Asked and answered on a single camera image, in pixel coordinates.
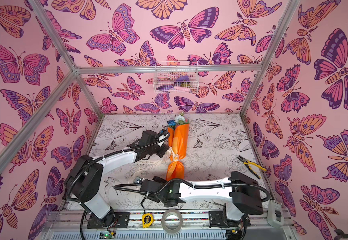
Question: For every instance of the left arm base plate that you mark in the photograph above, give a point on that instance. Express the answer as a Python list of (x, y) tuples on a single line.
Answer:
[(119, 220)]

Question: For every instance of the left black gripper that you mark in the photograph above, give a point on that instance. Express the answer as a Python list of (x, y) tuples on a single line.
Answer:
[(163, 149)]

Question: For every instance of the white fake rose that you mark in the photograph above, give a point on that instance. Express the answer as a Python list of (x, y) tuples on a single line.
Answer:
[(181, 119)]

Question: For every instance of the white wire basket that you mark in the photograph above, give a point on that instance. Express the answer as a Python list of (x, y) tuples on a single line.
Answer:
[(175, 77)]

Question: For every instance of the grey plastic clamp device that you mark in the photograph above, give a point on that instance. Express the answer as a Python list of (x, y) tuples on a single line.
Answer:
[(275, 216)]

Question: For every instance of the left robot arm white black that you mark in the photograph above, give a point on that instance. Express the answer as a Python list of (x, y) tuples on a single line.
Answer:
[(84, 180)]

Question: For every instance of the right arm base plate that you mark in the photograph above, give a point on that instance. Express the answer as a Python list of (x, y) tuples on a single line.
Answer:
[(218, 219)]

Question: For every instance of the blue fake rose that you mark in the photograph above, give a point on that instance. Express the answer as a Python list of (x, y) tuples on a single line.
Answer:
[(171, 124)]

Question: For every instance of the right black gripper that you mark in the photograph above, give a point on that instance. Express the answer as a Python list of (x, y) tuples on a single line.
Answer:
[(144, 185)]

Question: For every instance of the yellow tape measure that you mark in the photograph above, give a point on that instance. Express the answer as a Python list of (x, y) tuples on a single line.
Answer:
[(147, 218)]

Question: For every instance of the yellow handled pliers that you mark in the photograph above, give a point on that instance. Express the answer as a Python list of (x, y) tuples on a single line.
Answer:
[(250, 164)]

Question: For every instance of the clear tape roll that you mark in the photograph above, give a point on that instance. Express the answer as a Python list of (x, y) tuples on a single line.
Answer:
[(172, 221)]

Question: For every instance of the orange wrapping paper sheet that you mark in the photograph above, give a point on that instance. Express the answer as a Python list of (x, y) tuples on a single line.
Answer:
[(177, 141)]

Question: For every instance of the green circuit board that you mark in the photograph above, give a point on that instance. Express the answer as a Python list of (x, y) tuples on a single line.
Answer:
[(108, 235)]

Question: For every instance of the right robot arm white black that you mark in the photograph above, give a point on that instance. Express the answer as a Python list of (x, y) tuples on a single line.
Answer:
[(241, 194)]

